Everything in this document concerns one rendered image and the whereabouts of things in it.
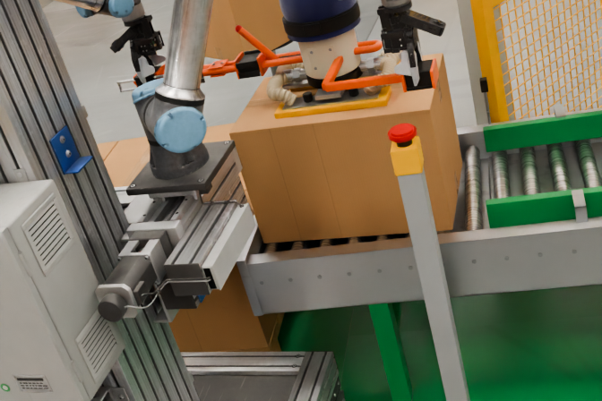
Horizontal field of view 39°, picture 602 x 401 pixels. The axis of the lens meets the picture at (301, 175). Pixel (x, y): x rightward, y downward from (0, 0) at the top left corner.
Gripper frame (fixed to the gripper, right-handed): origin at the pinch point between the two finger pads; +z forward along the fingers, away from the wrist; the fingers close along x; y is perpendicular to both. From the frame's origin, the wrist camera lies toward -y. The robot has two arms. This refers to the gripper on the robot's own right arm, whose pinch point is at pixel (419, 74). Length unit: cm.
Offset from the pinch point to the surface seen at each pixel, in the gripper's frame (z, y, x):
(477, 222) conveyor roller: 53, -6, -10
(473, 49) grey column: 44, 0, -122
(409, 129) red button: 3.9, 0.5, 22.9
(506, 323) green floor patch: 108, -7, -28
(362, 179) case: 32.8, 23.7, -6.0
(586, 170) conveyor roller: 53, -38, -34
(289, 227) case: 47, 50, -6
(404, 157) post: 10.0, 2.6, 25.7
